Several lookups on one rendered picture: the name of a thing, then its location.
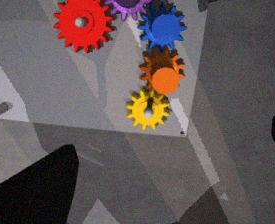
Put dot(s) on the dark blue gear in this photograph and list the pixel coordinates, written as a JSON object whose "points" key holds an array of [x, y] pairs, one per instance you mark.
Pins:
{"points": [[162, 27]]}

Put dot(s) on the red gear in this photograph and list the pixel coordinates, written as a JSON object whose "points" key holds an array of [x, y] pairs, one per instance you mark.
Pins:
{"points": [[96, 23]]}

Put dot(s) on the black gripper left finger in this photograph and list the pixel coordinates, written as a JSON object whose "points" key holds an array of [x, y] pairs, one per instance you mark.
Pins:
{"points": [[42, 193]]}

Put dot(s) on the yellow gear with black stripe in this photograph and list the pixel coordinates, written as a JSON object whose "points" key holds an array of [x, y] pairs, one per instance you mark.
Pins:
{"points": [[147, 100]]}

